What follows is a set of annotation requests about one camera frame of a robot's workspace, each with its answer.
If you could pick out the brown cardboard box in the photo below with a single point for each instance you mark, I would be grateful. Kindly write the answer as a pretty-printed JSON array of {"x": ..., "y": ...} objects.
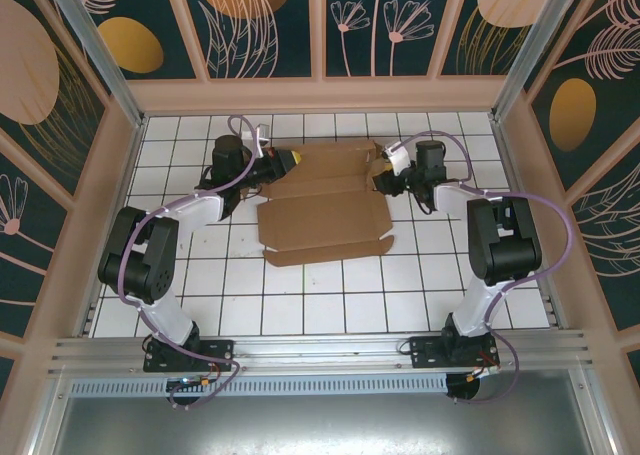
[{"x": 320, "y": 215}]

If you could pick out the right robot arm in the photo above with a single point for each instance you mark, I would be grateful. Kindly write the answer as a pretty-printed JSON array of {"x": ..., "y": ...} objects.
[{"x": 505, "y": 245}]

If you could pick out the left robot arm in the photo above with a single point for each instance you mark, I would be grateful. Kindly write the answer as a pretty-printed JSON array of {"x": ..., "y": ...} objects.
[{"x": 145, "y": 260}]

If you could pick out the small circuit board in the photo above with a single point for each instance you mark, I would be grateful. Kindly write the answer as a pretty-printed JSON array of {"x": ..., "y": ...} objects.
[{"x": 192, "y": 381}]

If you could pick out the grey metal sheet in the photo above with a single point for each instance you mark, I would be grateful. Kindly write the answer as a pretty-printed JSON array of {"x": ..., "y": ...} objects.
[{"x": 320, "y": 425}]

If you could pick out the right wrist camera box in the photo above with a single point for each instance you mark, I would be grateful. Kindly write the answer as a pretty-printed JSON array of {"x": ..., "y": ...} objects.
[{"x": 400, "y": 162}]

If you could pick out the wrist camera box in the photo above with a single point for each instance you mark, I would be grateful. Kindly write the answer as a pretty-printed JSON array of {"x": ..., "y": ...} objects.
[
  {"x": 263, "y": 132},
  {"x": 400, "y": 162}
]

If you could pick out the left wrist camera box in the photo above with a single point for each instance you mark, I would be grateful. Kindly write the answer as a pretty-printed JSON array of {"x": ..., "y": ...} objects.
[{"x": 263, "y": 132}]

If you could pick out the thin aluminium side rail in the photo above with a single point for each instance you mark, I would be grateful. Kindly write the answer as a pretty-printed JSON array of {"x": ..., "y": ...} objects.
[{"x": 510, "y": 155}]

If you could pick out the aluminium frame post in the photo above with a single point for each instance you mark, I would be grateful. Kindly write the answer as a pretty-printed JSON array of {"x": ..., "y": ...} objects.
[
  {"x": 537, "y": 40},
  {"x": 101, "y": 55}
]

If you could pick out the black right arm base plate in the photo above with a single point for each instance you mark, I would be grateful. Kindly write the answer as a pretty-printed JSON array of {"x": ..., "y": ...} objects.
[{"x": 425, "y": 350}]

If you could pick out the aluminium table rail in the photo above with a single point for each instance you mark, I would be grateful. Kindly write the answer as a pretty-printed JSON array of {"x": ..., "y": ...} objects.
[{"x": 320, "y": 347}]

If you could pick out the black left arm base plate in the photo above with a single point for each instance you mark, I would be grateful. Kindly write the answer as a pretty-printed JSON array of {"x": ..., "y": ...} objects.
[{"x": 220, "y": 350}]

